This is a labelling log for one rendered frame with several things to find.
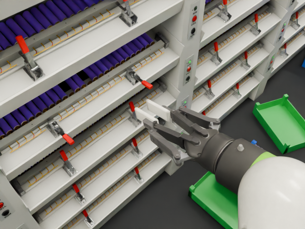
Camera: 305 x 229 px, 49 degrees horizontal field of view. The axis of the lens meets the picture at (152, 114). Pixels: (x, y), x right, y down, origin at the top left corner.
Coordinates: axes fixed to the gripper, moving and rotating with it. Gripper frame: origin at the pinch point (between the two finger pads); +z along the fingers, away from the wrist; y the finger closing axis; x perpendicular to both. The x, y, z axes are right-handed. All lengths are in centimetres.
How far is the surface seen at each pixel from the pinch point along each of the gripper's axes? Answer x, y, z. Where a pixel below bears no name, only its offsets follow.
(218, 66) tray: -28, 55, 25
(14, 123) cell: -2.7, -21.5, 27.9
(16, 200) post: -19.6, -31.2, 22.9
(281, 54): -65, 127, 37
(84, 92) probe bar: -3.7, -2.5, 25.0
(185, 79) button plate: -20.8, 34.0, 22.9
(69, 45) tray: 13.0, -4.1, 20.5
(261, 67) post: -58, 100, 33
